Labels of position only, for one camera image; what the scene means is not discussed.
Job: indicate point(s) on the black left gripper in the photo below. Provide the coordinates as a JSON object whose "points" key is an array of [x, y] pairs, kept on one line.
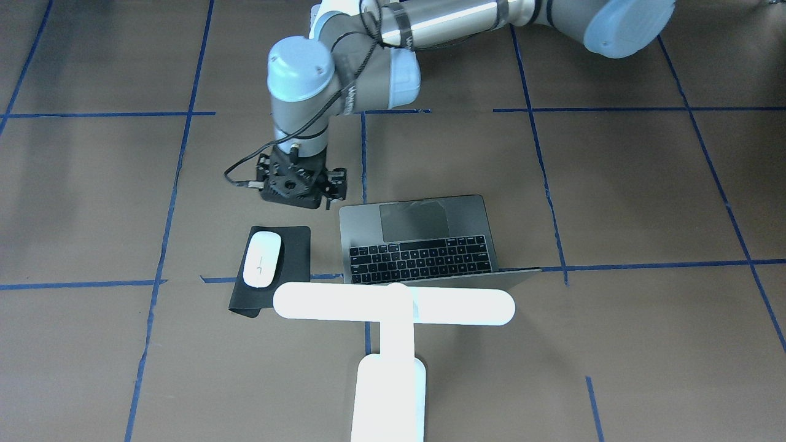
{"points": [[336, 182]]}

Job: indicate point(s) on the black mouse pad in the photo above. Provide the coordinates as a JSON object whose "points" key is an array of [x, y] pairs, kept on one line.
{"points": [[294, 265]]}

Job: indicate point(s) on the white computer mouse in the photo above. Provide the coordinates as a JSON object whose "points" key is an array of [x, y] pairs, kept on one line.
{"points": [[261, 259]]}

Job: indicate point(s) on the grey laptop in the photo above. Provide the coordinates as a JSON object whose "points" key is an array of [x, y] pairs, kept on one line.
{"points": [[435, 242]]}

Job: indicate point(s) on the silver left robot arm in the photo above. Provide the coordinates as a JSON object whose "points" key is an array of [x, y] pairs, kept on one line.
{"points": [[361, 56]]}

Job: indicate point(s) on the white desk lamp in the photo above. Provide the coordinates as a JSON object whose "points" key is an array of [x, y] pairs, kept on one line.
{"points": [[389, 404]]}

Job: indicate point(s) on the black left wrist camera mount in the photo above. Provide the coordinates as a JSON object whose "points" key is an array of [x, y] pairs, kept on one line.
{"points": [[292, 191]]}

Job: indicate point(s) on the white pedestal column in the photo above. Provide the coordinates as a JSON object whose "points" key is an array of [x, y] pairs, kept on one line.
{"points": [[313, 18]]}

